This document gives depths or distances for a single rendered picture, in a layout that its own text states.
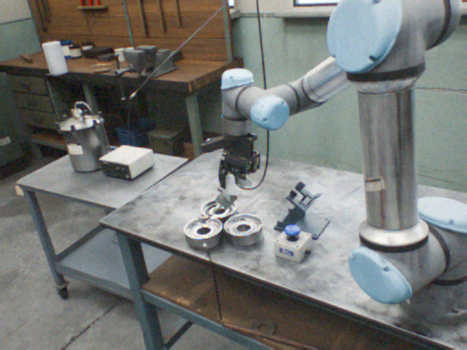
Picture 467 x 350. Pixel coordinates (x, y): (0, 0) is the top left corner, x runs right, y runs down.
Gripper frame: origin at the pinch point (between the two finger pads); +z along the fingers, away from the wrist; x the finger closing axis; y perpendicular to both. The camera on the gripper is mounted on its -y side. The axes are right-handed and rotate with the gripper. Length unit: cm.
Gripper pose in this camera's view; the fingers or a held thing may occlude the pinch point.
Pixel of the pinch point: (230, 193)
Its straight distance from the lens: 127.9
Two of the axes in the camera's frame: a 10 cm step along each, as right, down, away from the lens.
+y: 8.2, 3.0, -4.9
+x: 5.7, -4.3, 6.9
